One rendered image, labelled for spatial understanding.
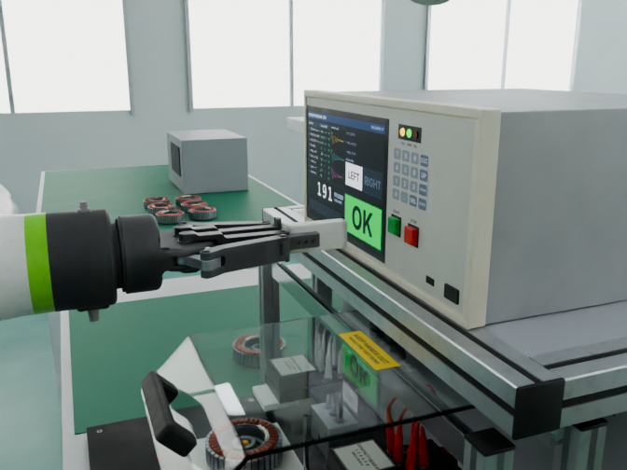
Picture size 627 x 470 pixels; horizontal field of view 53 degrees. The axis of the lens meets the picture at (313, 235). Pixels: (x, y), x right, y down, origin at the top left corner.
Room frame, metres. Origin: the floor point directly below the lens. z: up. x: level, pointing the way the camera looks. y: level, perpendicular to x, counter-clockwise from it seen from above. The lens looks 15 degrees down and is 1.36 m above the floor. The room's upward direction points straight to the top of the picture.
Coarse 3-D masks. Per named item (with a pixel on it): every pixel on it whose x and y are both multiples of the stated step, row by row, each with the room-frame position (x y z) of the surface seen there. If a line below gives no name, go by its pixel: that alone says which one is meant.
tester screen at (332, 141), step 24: (312, 120) 0.93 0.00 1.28; (336, 120) 0.85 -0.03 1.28; (312, 144) 0.93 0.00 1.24; (336, 144) 0.85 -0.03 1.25; (360, 144) 0.78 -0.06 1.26; (312, 168) 0.93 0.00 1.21; (336, 168) 0.85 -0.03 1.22; (312, 192) 0.93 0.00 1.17; (336, 192) 0.84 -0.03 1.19; (360, 192) 0.77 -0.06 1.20; (360, 240) 0.77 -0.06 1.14
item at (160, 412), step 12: (156, 372) 0.57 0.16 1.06; (144, 384) 0.56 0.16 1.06; (156, 384) 0.54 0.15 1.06; (168, 384) 0.56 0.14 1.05; (156, 396) 0.52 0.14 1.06; (168, 396) 0.56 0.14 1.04; (156, 408) 0.51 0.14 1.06; (168, 408) 0.50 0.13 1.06; (156, 420) 0.49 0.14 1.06; (168, 420) 0.48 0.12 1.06; (156, 432) 0.48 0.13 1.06; (168, 432) 0.47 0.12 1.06; (180, 432) 0.48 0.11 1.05; (168, 444) 0.47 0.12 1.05; (180, 444) 0.47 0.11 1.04; (192, 444) 0.48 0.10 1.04
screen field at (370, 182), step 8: (352, 168) 0.80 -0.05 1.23; (360, 168) 0.78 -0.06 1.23; (352, 176) 0.80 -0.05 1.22; (360, 176) 0.77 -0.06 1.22; (368, 176) 0.76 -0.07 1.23; (376, 176) 0.73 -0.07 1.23; (352, 184) 0.80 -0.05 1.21; (360, 184) 0.77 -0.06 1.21; (368, 184) 0.75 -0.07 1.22; (376, 184) 0.73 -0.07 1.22; (368, 192) 0.75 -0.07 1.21; (376, 192) 0.73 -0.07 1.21
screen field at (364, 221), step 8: (352, 200) 0.80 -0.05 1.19; (360, 200) 0.77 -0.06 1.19; (352, 208) 0.80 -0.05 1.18; (360, 208) 0.77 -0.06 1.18; (368, 208) 0.75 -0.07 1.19; (376, 208) 0.73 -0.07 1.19; (344, 216) 0.82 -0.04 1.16; (352, 216) 0.80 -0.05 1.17; (360, 216) 0.77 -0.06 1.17; (368, 216) 0.75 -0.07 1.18; (376, 216) 0.73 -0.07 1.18; (352, 224) 0.80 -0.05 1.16; (360, 224) 0.77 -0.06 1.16; (368, 224) 0.75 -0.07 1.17; (376, 224) 0.73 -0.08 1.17; (352, 232) 0.79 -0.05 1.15; (360, 232) 0.77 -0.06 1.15; (368, 232) 0.75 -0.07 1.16; (376, 232) 0.73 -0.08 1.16; (368, 240) 0.75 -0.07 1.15; (376, 240) 0.73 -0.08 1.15
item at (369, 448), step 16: (336, 448) 0.65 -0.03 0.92; (352, 448) 0.65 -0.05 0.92; (368, 448) 0.65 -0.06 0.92; (432, 448) 0.69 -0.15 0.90; (336, 464) 0.63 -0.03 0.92; (352, 464) 0.62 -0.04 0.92; (368, 464) 0.62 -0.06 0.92; (384, 464) 0.62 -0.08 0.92; (416, 464) 0.65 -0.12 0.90; (432, 464) 0.65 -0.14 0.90
